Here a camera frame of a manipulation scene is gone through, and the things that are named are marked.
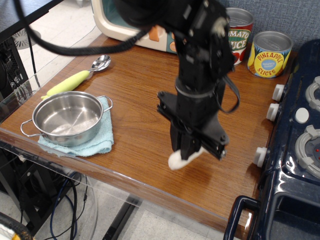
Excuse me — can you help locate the blue cable under table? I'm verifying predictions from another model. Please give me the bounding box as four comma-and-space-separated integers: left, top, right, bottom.
49, 172, 78, 240

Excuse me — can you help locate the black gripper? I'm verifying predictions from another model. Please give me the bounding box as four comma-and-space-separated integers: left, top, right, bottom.
157, 82, 229, 160

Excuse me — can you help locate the white plush mushroom toy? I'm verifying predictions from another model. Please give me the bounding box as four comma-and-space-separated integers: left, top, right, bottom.
168, 146, 208, 171

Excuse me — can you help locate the white stove knob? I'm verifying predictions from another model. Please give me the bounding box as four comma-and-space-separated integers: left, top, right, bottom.
266, 103, 280, 122
272, 84, 285, 102
253, 147, 268, 168

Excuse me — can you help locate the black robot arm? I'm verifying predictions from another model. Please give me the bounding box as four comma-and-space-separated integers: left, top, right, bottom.
114, 0, 238, 161

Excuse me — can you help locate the white stove knob top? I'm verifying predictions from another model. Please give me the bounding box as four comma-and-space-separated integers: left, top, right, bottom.
272, 84, 285, 102

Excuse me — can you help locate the dark blue toy stove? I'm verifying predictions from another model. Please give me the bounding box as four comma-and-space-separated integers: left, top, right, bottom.
224, 39, 320, 240

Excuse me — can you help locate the toy microwave teal and cream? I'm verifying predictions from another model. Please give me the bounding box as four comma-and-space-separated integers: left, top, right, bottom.
91, 0, 177, 54

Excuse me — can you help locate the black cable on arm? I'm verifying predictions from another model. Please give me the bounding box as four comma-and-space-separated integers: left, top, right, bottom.
13, 0, 148, 57

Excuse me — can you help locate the white stove knob bottom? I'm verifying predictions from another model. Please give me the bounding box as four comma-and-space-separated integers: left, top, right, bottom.
253, 147, 268, 168

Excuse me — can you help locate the white stove knob middle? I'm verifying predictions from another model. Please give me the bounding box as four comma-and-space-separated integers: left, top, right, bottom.
266, 103, 280, 122

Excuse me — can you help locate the light blue cloth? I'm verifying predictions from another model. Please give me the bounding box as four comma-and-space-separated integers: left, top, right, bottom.
38, 111, 114, 157

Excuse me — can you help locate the stainless steel pot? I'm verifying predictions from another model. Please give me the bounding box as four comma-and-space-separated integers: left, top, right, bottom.
20, 91, 114, 147

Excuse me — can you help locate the pineapple slices can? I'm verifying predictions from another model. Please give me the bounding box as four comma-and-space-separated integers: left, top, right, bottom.
247, 31, 294, 79

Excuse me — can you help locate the spoon with yellow-green handle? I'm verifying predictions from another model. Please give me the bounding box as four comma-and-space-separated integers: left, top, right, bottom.
41, 54, 111, 100

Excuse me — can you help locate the black table leg frame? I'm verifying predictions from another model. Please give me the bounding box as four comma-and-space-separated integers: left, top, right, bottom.
102, 198, 140, 240

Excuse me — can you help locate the tomato sauce can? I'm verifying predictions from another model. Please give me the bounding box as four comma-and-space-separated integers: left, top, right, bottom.
226, 7, 255, 66

